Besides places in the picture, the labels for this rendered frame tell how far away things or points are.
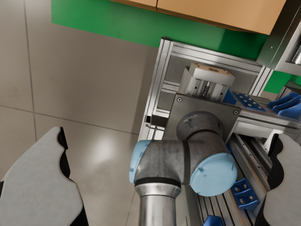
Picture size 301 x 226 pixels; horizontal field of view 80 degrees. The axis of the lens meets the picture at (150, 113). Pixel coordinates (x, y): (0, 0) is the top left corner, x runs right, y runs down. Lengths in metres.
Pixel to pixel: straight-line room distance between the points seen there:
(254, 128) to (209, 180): 0.42
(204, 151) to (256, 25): 0.81
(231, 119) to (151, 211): 0.39
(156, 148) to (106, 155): 1.72
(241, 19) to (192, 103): 0.62
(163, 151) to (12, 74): 1.84
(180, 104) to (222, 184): 0.26
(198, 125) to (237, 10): 0.70
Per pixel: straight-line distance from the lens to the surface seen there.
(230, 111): 0.65
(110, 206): 2.80
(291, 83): 1.95
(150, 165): 0.45
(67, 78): 1.85
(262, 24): 1.16
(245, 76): 1.56
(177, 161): 0.45
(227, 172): 0.47
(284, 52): 1.16
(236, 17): 1.10
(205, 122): 0.58
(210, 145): 0.49
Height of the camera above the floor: 1.58
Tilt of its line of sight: 63 degrees down
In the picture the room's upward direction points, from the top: 174 degrees counter-clockwise
